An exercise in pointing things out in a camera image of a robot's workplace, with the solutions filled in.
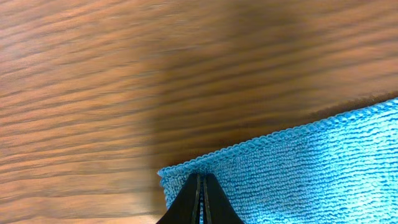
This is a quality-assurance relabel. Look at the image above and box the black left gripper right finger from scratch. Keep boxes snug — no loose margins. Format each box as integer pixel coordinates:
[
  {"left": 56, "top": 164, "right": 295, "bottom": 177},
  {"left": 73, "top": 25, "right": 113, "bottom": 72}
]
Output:
[{"left": 203, "top": 174, "right": 244, "bottom": 224}]

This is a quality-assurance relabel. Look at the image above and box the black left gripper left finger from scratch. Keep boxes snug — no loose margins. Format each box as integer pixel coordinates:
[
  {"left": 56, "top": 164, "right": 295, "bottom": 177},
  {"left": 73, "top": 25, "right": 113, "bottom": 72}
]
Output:
[{"left": 157, "top": 174, "right": 201, "bottom": 224}]

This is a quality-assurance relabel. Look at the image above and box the blue microfibre cloth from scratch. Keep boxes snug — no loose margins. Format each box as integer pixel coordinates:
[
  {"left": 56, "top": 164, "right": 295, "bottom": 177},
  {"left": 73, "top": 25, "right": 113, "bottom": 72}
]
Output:
[{"left": 159, "top": 99, "right": 397, "bottom": 223}]

